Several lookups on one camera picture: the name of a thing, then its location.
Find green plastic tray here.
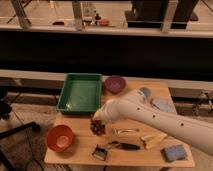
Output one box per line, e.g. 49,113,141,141
57,73,102,115

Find yellow banana peel toy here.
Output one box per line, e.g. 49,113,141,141
140,133,167,150

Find silver metal spoon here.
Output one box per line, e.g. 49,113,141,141
112,129,140,135

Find orange bowl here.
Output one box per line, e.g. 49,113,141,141
46,125,74,152

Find grey blue cloth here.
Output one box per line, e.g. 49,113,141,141
151,98,176,113

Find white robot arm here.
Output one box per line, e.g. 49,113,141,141
93,88,213,156

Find dark red grape bunch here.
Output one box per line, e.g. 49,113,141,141
90,120,105,136

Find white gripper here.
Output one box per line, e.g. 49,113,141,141
92,100,120,123

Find black chair base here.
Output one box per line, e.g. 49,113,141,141
0,88,40,171

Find purple bowl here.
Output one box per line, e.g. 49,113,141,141
104,76,126,94

